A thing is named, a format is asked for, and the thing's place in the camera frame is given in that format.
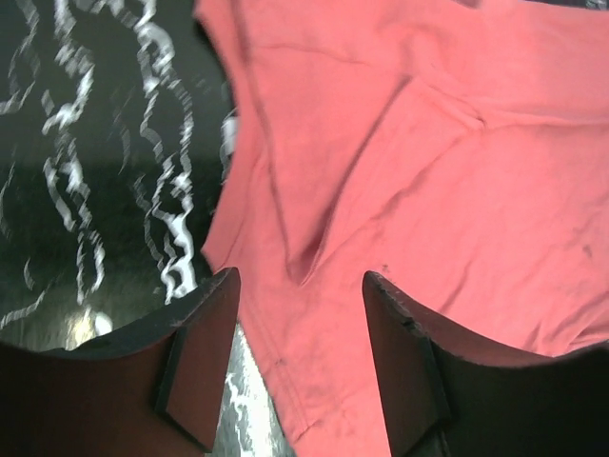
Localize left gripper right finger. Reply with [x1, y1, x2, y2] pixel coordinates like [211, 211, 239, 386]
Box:
[363, 271, 608, 456]

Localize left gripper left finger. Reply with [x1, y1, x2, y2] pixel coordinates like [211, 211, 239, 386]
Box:
[1, 268, 241, 456]

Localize red t shirt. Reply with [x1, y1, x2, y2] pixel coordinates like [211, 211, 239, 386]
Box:
[195, 1, 608, 456]

